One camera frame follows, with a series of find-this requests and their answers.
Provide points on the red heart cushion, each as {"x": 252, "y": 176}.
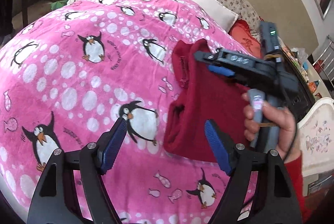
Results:
{"x": 245, "y": 36}

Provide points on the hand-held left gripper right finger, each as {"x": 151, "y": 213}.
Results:
{"x": 219, "y": 151}

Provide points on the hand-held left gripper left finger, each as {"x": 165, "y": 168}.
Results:
{"x": 112, "y": 145}

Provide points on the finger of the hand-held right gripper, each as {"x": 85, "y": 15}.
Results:
{"x": 221, "y": 71}
{"x": 206, "y": 57}

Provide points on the dark red sweater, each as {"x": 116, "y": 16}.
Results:
{"x": 198, "y": 109}

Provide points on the person's right forearm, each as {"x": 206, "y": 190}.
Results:
{"x": 296, "y": 182}

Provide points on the green cloth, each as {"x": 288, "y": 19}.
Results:
{"x": 58, "y": 4}

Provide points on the pile of assorted packets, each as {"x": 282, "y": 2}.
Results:
{"x": 308, "y": 75}

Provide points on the white pillow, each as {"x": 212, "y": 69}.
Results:
{"x": 211, "y": 7}

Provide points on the dark carved wooden cabinet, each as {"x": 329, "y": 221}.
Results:
{"x": 304, "y": 98}

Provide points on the metal railing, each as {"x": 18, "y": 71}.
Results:
{"x": 329, "y": 44}

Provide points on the pink penguin print blanket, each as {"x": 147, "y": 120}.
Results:
{"x": 78, "y": 70}

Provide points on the person's right hand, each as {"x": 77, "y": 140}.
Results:
{"x": 283, "y": 122}

